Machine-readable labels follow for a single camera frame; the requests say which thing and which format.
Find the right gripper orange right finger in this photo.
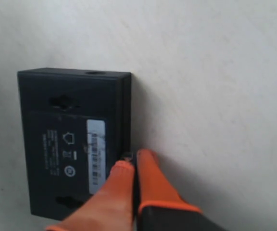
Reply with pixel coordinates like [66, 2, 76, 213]
[137, 149, 224, 231]

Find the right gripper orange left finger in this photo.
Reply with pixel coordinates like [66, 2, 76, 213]
[46, 160, 135, 231]

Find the small black box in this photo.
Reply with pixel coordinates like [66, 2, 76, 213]
[17, 68, 132, 220]

